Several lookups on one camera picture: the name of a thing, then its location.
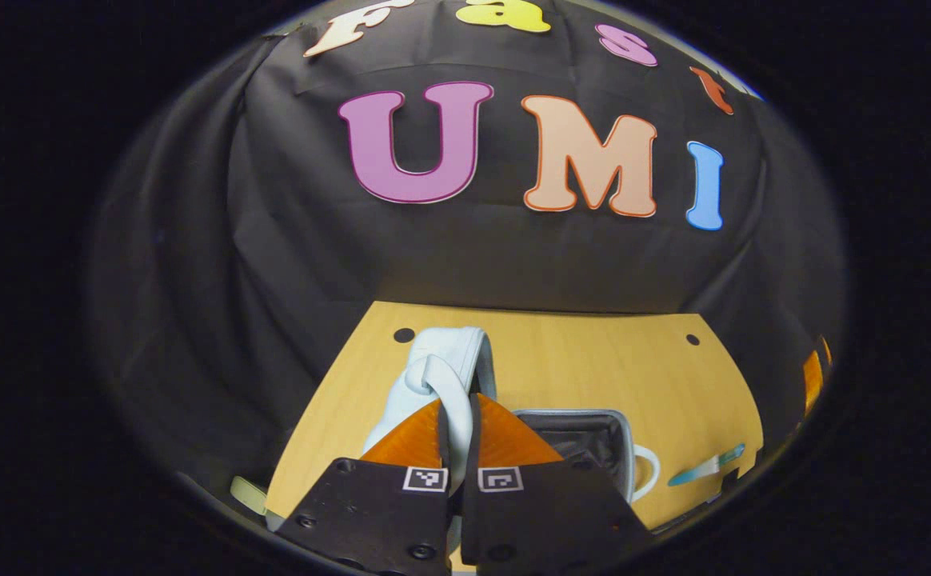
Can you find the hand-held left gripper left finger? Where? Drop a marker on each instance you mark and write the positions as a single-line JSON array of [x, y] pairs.
[[377, 512]]

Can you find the light blue suitcase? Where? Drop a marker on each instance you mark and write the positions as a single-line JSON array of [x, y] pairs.
[[433, 352]]

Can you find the blue glass bottle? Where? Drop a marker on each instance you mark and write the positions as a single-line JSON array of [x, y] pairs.
[[685, 477]]

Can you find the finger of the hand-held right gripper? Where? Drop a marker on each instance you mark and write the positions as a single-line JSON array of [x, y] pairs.
[[812, 380]]

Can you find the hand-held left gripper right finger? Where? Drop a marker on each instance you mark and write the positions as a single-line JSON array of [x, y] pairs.
[[545, 512]]

